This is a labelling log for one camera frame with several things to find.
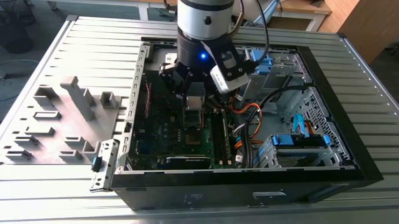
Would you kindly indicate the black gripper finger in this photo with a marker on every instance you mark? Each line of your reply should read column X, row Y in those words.
column 209, row 81
column 170, row 77

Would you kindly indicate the silver topped CPU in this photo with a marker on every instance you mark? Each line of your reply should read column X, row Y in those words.
column 194, row 102

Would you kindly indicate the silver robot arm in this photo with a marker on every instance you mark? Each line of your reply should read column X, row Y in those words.
column 201, row 14

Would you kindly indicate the grey power supply unit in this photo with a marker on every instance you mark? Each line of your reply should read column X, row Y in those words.
column 157, row 58

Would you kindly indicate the green motherboard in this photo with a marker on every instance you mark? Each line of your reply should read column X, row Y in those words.
column 173, row 121

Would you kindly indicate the blue plastic disk carrier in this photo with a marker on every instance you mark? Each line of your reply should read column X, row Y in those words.
column 265, row 66

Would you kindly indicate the silver drive cage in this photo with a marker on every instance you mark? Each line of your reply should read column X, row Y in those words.
column 298, row 151
column 280, row 70

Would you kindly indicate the blue expansion slot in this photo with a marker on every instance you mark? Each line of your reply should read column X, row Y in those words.
column 144, row 147

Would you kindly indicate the hard disk in blue carrier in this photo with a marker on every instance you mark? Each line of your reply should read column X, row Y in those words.
column 282, row 140

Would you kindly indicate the black graphics card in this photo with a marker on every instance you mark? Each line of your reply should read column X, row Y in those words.
column 186, row 162

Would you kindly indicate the grey parts rack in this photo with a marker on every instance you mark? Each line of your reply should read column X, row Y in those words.
column 77, row 130

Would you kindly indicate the blue black latch clip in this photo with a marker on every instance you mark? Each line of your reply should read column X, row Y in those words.
column 96, row 164

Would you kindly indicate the black PC case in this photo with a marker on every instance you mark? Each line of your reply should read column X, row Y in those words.
column 217, row 191

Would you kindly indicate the black office chair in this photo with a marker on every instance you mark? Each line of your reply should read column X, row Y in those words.
column 18, row 35

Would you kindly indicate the brown wooden cabinet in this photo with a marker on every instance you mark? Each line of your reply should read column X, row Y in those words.
column 367, row 28

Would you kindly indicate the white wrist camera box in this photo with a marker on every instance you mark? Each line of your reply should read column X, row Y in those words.
column 229, row 79

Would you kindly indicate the white frame table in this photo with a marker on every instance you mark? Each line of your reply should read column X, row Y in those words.
column 142, row 12

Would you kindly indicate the grey metal retainer bracket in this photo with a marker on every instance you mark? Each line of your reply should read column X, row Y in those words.
column 106, row 149

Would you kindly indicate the wooden desk white frame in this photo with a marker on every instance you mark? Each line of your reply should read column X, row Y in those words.
column 310, row 9

